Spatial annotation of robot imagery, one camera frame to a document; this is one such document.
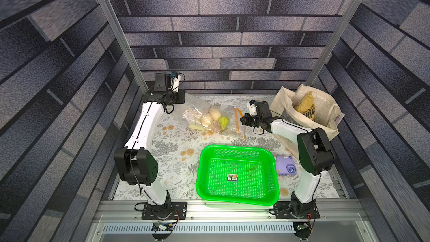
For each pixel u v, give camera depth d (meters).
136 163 0.44
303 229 0.71
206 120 0.96
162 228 0.71
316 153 0.50
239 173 0.84
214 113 1.03
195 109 1.11
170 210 0.72
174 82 0.74
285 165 0.81
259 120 0.75
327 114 0.81
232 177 0.83
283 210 0.73
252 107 0.88
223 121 0.98
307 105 0.83
